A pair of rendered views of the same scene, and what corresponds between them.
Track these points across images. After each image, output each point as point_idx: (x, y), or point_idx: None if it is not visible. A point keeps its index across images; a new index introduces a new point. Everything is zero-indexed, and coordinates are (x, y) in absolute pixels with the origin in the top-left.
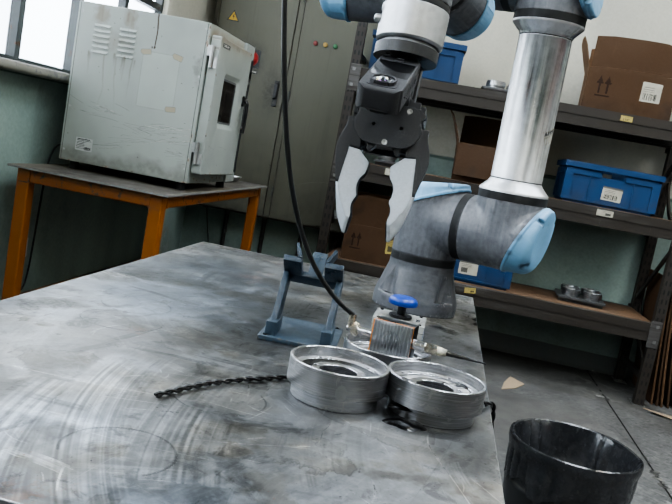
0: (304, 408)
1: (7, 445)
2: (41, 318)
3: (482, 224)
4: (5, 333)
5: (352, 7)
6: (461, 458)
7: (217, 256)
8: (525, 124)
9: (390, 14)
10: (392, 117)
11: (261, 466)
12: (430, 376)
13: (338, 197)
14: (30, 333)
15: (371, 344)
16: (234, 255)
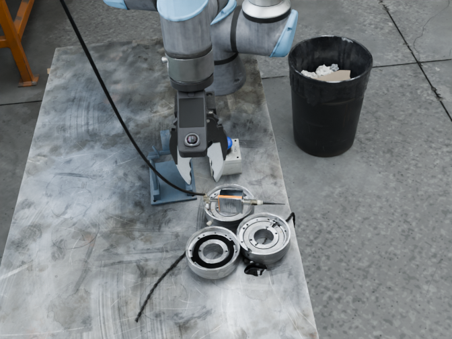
0: (204, 284)
1: None
2: (37, 261)
3: (251, 38)
4: (32, 294)
5: (132, 8)
6: (289, 290)
7: (77, 73)
8: None
9: (175, 68)
10: None
11: None
12: (257, 221)
13: (181, 172)
14: (43, 285)
15: (220, 208)
16: (85, 62)
